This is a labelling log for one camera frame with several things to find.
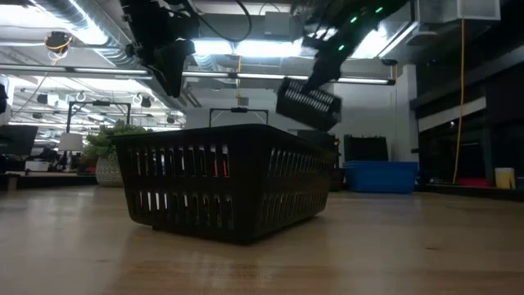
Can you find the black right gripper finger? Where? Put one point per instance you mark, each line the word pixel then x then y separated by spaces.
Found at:
pixel 325 71

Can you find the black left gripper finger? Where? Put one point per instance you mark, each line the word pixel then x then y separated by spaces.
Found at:
pixel 174 65

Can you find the black plastic basket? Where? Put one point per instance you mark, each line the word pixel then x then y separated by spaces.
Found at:
pixel 309 104
pixel 221 184
pixel 316 137

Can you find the black box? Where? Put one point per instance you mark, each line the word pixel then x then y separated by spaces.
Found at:
pixel 365 148

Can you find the small green potted plant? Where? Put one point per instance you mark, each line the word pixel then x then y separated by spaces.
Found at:
pixel 106 160

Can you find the blue plastic basket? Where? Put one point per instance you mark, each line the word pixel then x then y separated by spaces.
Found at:
pixel 380 177

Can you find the white shade table lamp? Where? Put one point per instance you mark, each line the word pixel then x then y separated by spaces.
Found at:
pixel 70 142

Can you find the black monitor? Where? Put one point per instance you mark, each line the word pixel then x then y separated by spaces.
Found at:
pixel 18 140

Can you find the yellow cup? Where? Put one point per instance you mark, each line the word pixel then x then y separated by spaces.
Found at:
pixel 504 178

